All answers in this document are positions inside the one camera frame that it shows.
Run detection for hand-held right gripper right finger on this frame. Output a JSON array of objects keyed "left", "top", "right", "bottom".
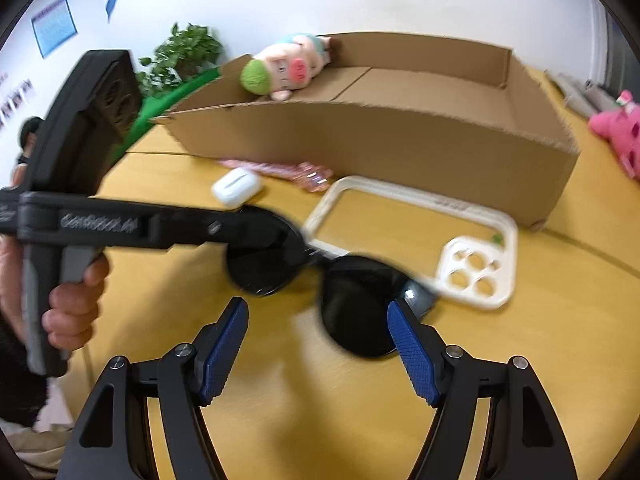
[{"left": 386, "top": 299, "right": 581, "bottom": 480}]

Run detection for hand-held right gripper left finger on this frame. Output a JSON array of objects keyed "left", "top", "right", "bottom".
[{"left": 55, "top": 297, "right": 250, "bottom": 480}]

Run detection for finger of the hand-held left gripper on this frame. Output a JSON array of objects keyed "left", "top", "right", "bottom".
[{"left": 150, "top": 205, "right": 307, "bottom": 263}]

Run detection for white earbuds case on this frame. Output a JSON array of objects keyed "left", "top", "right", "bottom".
[{"left": 211, "top": 167, "right": 264, "bottom": 208}]

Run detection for black sunglasses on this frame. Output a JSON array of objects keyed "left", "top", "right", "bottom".
[{"left": 225, "top": 205, "right": 441, "bottom": 359}]

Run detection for pink crystal pen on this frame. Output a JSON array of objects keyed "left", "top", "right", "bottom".
[{"left": 217, "top": 159, "right": 333, "bottom": 193}]

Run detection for white phone case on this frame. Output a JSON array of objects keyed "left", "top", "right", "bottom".
[{"left": 302, "top": 176, "right": 519, "bottom": 311}]

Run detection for pink pig plush toy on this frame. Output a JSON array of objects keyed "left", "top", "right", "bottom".
[{"left": 240, "top": 33, "right": 333, "bottom": 102}]

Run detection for brown cardboard box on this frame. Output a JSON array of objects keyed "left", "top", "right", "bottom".
[{"left": 150, "top": 32, "right": 582, "bottom": 231}]

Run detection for person's left hand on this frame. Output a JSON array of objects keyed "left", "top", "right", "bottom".
[{"left": 41, "top": 256, "right": 110, "bottom": 356}]

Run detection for green box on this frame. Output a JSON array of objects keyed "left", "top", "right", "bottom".
[{"left": 107, "top": 65, "right": 223, "bottom": 171}]

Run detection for green potted plant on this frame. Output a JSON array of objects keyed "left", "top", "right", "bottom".
[{"left": 135, "top": 22, "right": 226, "bottom": 98}]

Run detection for person's beige trousers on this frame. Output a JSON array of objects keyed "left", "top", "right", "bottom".
[{"left": 0, "top": 417, "right": 68, "bottom": 467}]

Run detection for magenta plush toy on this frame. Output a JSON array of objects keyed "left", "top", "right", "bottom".
[{"left": 587, "top": 90, "right": 640, "bottom": 181}]

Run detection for grey cloth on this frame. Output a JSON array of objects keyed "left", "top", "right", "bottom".
[{"left": 545, "top": 72, "right": 621, "bottom": 118}]

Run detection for glass door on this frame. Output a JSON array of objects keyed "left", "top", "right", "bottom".
[{"left": 590, "top": 0, "right": 640, "bottom": 103}]

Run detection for row of wall photos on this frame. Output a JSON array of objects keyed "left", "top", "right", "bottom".
[{"left": 0, "top": 72, "right": 36, "bottom": 128}]

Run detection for blue framed wall notice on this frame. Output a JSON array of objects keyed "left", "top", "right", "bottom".
[{"left": 31, "top": 0, "right": 80, "bottom": 59}]

